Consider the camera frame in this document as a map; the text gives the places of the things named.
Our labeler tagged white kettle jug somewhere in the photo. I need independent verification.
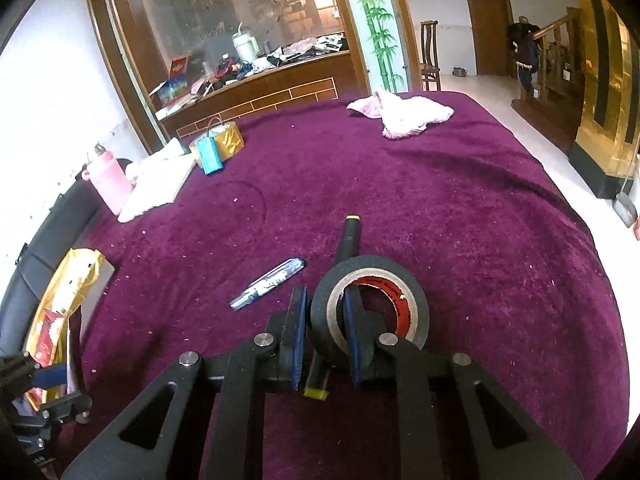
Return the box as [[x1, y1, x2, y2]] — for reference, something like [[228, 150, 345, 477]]
[[232, 23, 258, 63]]

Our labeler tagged black bag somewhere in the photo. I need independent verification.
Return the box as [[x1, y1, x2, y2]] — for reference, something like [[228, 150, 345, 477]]
[[1, 174, 124, 356]]

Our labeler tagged wooden chair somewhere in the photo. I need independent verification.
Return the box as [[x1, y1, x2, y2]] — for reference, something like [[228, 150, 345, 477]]
[[420, 21, 442, 91]]

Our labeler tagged blue silver pen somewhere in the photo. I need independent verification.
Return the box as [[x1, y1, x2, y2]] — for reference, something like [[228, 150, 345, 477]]
[[230, 258, 306, 311]]

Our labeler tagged blue tag card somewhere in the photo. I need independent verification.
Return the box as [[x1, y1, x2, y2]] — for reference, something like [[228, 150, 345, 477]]
[[195, 136, 224, 174]]

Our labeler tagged person in dark clothes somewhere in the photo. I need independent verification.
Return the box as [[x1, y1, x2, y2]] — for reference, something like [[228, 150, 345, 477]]
[[506, 15, 540, 99]]

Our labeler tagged pink knit covered bottle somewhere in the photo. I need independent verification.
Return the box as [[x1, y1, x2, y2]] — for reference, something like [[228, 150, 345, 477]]
[[80, 143, 134, 216]]

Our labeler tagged purple bed blanket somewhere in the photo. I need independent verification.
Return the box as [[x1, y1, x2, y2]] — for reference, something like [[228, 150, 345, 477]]
[[54, 90, 632, 480]]

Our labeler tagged white notebook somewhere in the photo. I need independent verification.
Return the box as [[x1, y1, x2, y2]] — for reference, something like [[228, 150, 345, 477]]
[[117, 155, 196, 223]]

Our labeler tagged red foil packet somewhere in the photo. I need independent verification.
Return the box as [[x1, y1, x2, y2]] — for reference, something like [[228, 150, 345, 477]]
[[26, 308, 66, 408]]

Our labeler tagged white folded cloth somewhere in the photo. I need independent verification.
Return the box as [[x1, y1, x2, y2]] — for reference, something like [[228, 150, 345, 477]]
[[125, 138, 186, 183]]

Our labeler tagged black marker yellow cap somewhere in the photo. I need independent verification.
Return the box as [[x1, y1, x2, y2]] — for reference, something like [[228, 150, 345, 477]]
[[304, 214, 361, 401]]

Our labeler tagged pink towel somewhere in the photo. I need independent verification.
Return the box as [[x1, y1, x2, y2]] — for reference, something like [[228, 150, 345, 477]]
[[346, 88, 454, 140]]

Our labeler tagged wooden headboard shelf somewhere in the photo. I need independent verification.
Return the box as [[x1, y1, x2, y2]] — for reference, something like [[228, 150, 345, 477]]
[[87, 0, 422, 153]]

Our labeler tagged gold gift bag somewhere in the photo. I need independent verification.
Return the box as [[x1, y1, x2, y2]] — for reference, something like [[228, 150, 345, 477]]
[[189, 117, 244, 170]]

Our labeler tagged black electrical tape roll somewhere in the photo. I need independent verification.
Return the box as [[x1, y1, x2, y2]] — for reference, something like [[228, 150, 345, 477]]
[[317, 255, 430, 354]]

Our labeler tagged yellow lined storage box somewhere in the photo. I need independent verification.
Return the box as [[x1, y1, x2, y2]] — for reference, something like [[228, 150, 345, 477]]
[[32, 248, 115, 390]]

